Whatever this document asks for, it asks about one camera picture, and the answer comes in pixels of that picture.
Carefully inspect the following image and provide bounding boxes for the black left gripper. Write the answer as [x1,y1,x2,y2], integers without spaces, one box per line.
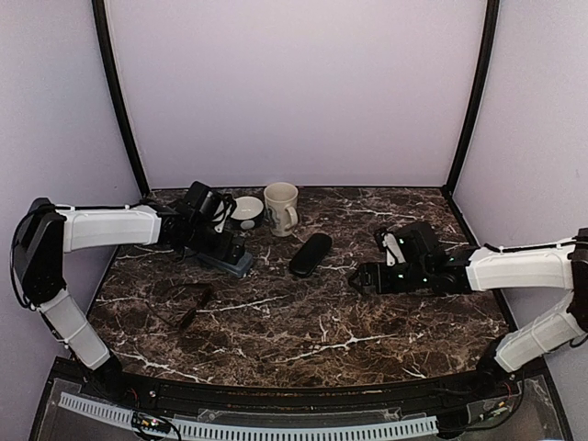
[187,220,245,266]

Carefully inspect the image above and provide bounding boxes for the blue grey glasses case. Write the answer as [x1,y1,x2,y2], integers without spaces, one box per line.
[197,252,254,278]

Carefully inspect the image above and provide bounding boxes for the black glasses case beige lining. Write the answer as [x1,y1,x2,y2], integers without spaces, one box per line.
[288,232,333,278]

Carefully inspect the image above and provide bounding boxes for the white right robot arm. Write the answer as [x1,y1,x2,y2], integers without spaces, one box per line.
[348,221,587,399]

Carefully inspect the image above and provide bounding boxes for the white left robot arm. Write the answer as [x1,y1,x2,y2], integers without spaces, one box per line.
[9,181,252,401]

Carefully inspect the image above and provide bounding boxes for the brown tinted sunglasses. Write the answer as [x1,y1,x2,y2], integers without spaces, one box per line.
[144,282,214,332]

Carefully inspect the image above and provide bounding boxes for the white teal ceramic bowl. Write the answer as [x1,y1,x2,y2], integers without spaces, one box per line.
[229,196,266,231]

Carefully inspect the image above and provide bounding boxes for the cream ceramic mug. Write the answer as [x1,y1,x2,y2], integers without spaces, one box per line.
[264,182,300,237]

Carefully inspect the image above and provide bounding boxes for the black front rail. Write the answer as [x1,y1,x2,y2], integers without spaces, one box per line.
[123,371,481,414]

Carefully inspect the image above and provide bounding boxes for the white slotted cable duct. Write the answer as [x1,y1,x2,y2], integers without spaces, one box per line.
[58,392,438,440]

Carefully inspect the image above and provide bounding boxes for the black left corner post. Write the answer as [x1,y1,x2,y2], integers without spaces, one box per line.
[91,0,151,197]

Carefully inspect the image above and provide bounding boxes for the black corner post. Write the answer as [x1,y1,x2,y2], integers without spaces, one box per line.
[442,0,501,198]
[91,0,151,197]

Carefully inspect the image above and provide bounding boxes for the black right corner post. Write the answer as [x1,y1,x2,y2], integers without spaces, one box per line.
[442,0,501,198]

